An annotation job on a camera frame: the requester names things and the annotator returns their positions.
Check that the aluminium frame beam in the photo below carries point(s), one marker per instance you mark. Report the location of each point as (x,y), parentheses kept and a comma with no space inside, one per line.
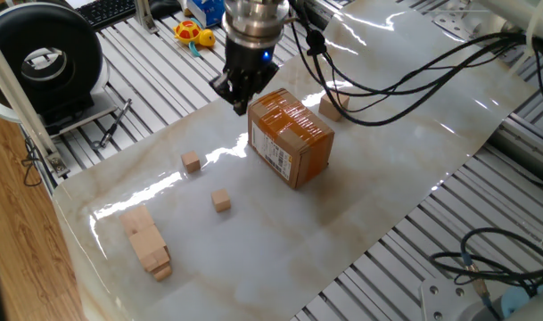
(520,147)

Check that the small wooden block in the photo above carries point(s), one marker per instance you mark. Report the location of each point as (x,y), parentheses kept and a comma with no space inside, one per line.
(162,272)
(157,258)

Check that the aluminium frame post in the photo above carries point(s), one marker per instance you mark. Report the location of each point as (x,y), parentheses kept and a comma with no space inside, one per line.
(17,98)

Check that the white zip tie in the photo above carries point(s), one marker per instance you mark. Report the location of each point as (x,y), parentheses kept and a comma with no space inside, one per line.
(533,31)

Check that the large wooden cube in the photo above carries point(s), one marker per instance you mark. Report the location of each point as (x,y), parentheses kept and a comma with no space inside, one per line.
(333,108)

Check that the marble pattern mat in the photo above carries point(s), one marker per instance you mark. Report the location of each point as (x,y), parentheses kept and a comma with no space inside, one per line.
(342,214)

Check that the black keyboard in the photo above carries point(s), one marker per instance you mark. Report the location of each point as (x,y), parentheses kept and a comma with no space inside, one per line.
(106,11)

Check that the blue carton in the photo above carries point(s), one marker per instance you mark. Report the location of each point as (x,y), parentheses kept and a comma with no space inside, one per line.
(206,11)

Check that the yellow toy turtle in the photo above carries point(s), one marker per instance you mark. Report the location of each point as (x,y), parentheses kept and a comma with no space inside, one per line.
(193,35)

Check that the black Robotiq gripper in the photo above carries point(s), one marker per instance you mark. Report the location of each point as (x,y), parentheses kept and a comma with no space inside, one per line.
(249,67)

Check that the cardboard box with orange tape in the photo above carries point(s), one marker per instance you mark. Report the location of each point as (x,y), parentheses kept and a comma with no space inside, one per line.
(289,134)

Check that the short aluminium profile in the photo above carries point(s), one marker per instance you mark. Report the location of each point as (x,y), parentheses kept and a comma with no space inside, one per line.
(145,18)

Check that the black silver pen tool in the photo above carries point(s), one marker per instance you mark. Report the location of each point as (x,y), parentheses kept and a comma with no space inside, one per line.
(115,125)

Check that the large wooden block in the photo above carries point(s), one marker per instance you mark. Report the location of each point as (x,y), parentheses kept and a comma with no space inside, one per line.
(136,219)
(146,242)

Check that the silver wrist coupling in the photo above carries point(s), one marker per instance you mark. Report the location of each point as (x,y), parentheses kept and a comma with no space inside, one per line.
(253,22)

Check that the grey device base plate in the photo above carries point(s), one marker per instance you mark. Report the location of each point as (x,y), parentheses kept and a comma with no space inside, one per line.
(84,117)

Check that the small wooden cube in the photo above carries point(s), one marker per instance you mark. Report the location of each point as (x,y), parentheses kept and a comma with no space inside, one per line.
(220,200)
(191,161)

